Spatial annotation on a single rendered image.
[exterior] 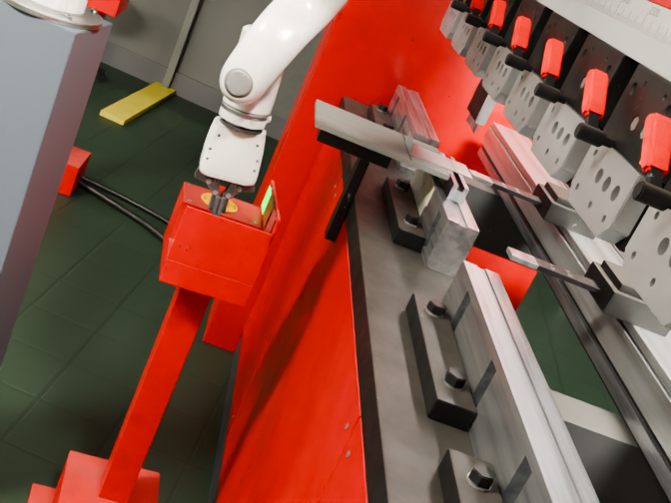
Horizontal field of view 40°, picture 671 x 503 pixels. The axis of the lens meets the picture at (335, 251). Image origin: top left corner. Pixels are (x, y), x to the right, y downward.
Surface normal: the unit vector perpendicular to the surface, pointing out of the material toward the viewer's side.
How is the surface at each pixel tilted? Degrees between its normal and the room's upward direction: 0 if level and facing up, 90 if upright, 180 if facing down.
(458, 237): 90
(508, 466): 90
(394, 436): 0
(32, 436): 0
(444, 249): 90
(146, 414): 90
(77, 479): 0
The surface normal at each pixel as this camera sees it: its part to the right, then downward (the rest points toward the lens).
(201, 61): -0.12, 0.33
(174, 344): 0.12, 0.42
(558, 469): 0.39, -0.85
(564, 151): -0.92, -0.36
